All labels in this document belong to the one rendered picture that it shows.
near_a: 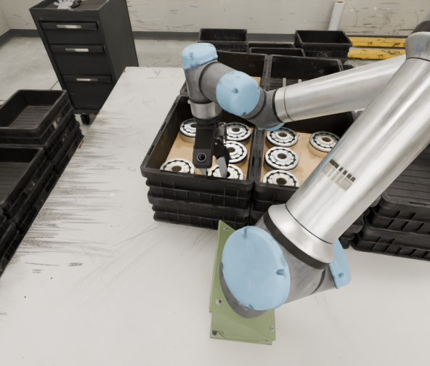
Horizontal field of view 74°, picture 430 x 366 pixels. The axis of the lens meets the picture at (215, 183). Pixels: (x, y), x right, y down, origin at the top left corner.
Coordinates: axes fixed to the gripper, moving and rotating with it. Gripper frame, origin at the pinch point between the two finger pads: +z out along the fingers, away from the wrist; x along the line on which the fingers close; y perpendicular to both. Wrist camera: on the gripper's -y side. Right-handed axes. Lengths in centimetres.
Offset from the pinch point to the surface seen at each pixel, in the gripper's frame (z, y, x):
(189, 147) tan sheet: 1.2, 15.0, 11.4
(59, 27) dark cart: -7, 126, 126
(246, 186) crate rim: -5.7, -8.6, -10.3
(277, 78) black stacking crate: 4, 70, -17
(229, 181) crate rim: -6.9, -8.6, -6.0
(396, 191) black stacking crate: 8, 6, -52
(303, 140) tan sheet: 5.3, 25.2, -26.5
